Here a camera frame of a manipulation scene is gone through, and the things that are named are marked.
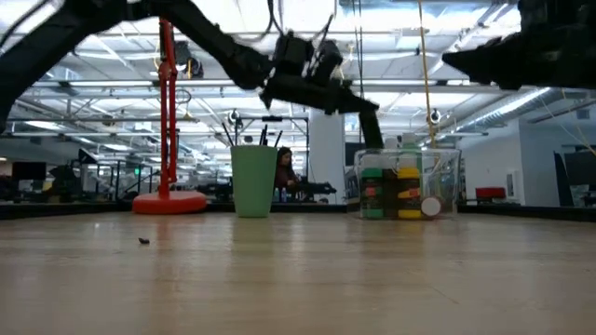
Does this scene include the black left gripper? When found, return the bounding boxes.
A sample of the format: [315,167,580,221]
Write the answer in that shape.
[258,33,386,150]

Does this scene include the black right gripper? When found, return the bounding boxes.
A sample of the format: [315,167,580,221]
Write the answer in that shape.
[440,32,596,92]

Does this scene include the small teal paint bottle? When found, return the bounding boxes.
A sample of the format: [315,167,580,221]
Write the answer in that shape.
[359,167,386,221]

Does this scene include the small yellow paint bottle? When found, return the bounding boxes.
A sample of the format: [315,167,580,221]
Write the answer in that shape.
[396,166,423,221]

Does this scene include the clear plastic bin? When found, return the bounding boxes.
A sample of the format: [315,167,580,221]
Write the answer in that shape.
[352,147,463,221]

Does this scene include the white square column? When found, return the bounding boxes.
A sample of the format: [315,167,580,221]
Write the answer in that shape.
[309,109,346,187]

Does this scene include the black background robot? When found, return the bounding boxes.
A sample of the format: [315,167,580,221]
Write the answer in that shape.
[297,180,337,205]

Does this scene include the person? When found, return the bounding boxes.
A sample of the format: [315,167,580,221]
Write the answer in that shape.
[273,146,302,204]

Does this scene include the green plastic cup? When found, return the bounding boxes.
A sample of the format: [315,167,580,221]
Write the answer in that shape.
[230,145,279,220]

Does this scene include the red bench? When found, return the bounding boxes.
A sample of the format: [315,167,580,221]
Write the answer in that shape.
[474,187,508,206]

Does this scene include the black background monitor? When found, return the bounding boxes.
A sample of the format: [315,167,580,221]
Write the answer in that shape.
[10,161,47,193]
[552,151,596,209]

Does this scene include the red desk lamp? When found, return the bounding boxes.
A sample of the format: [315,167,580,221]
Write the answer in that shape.
[131,17,210,217]

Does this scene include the yellow hanging cable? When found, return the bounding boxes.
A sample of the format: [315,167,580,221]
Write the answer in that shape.
[416,0,441,150]

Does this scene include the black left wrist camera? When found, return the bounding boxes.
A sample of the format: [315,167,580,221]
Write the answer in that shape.
[310,39,345,87]

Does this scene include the black background camera stand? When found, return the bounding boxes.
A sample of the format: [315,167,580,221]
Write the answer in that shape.
[235,115,311,185]

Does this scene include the black hanging cable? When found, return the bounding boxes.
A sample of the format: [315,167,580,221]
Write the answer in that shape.
[351,0,373,145]

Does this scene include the black aluminium table frame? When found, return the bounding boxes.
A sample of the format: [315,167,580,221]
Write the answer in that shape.
[0,199,596,224]

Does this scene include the black background workstation frame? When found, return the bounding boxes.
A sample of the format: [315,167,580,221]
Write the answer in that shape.
[69,148,159,203]

